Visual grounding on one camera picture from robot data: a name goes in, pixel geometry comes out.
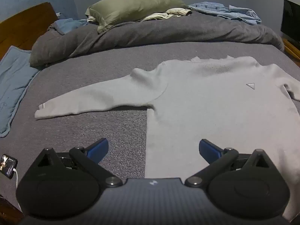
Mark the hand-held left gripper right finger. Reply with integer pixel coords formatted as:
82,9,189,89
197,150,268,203
185,139,275,188

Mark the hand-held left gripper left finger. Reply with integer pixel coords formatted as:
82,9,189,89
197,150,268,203
31,138,123,188

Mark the light grey fleece sweater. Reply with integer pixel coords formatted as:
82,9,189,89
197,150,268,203
34,56,300,222

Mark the black smartphone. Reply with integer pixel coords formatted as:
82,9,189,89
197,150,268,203
0,154,18,178

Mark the light blue quilted blanket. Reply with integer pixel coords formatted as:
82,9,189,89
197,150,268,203
0,46,41,138

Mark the dark grey duvet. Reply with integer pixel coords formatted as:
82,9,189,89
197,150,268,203
29,10,285,68

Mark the blue bunched cloth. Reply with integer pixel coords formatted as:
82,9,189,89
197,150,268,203
48,18,91,35

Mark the wooden screen stand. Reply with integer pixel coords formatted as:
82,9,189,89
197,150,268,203
282,38,300,60

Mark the light blue crumpled shirt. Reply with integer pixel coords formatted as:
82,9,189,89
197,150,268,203
188,1,262,25

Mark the cream crumpled cloth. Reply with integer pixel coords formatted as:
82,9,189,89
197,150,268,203
141,8,193,21

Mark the wooden headboard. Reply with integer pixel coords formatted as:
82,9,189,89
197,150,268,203
0,2,59,60

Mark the olive green pillow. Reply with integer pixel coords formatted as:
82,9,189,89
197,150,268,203
85,0,189,34

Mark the black flat screen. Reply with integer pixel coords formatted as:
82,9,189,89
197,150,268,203
280,0,300,51

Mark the white charging cable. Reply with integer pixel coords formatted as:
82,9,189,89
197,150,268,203
13,168,23,212

